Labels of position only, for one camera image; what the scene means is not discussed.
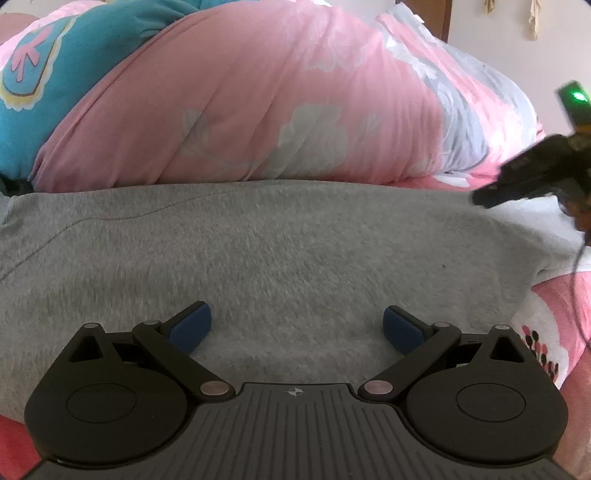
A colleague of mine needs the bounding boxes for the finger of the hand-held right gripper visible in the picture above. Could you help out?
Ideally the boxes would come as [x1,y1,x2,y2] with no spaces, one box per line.
[472,136,561,209]

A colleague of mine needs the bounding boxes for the pink grey floral quilt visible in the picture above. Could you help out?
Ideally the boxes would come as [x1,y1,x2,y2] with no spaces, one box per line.
[30,0,544,192]

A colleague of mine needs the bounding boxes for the blue patterned blanket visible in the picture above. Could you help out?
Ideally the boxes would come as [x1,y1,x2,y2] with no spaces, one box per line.
[0,0,205,182]

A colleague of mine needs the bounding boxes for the brown wooden headboard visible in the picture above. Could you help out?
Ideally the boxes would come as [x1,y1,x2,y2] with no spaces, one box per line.
[418,0,451,43]

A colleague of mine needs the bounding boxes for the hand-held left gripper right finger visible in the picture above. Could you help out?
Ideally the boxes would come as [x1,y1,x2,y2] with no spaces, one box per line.
[359,305,527,401]

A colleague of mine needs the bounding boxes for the pink floral fleece blanket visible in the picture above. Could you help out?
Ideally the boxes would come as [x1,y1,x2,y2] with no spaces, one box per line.
[0,171,591,480]

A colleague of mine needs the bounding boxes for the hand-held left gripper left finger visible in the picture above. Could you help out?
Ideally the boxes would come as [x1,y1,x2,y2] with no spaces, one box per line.
[69,301,234,400]

